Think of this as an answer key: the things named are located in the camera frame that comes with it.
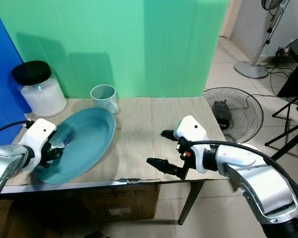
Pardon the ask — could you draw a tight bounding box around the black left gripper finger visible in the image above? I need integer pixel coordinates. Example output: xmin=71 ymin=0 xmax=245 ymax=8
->
xmin=55 ymin=131 xmax=75 ymax=149

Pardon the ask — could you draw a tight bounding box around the teal plate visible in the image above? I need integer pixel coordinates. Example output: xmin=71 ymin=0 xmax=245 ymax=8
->
xmin=34 ymin=107 xmax=117 ymax=185

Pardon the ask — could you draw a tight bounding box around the beige table cloth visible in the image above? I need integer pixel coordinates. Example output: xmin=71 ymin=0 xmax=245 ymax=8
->
xmin=15 ymin=96 xmax=230 ymax=185

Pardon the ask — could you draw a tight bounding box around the black table leg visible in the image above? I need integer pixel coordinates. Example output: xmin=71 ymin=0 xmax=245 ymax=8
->
xmin=177 ymin=180 xmax=206 ymax=226

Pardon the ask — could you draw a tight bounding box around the clear jar with black lid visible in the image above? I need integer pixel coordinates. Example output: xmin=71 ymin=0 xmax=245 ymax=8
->
xmin=11 ymin=60 xmax=68 ymax=119

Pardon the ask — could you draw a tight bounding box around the pale green mug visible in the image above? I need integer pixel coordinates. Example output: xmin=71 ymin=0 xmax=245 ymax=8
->
xmin=90 ymin=84 xmax=120 ymax=115

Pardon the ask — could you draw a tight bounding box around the brown cardboard box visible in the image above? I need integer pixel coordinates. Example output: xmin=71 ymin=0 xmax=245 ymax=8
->
xmin=78 ymin=183 xmax=160 ymax=223

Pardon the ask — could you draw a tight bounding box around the black floor fan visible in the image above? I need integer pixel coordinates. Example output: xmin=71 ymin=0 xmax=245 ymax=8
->
xmin=202 ymin=87 xmax=264 ymax=145

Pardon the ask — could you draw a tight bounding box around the printed cardboard box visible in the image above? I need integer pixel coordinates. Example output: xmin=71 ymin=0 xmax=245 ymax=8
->
xmin=0 ymin=197 xmax=21 ymax=238

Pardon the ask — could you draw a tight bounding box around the blue partition panel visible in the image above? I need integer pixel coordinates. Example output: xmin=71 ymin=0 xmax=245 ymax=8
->
xmin=0 ymin=13 xmax=31 ymax=135

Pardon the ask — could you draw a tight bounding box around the green backdrop board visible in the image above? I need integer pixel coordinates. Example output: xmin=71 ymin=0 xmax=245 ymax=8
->
xmin=0 ymin=0 xmax=230 ymax=99

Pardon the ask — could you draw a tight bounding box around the grey standing fan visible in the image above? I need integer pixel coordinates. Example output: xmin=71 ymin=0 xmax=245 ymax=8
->
xmin=233 ymin=0 xmax=292 ymax=80

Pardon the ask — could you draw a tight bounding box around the black stand furniture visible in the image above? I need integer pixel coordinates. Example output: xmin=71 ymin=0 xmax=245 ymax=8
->
xmin=265 ymin=38 xmax=298 ymax=148

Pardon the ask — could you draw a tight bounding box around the black power strip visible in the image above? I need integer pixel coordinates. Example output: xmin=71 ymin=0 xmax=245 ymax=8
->
xmin=275 ymin=45 xmax=292 ymax=57

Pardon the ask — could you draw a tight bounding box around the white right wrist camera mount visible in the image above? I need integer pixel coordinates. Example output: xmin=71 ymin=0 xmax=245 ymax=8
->
xmin=173 ymin=115 xmax=209 ymax=148

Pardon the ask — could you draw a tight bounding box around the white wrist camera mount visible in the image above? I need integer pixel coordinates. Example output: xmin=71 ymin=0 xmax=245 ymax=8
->
xmin=173 ymin=115 xmax=209 ymax=148
xmin=22 ymin=118 xmax=57 ymax=160

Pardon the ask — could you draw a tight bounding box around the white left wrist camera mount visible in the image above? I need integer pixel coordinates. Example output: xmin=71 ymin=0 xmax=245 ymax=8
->
xmin=22 ymin=118 xmax=57 ymax=160

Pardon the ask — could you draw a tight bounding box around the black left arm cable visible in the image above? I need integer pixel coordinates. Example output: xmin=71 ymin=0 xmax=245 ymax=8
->
xmin=0 ymin=120 xmax=33 ymax=138

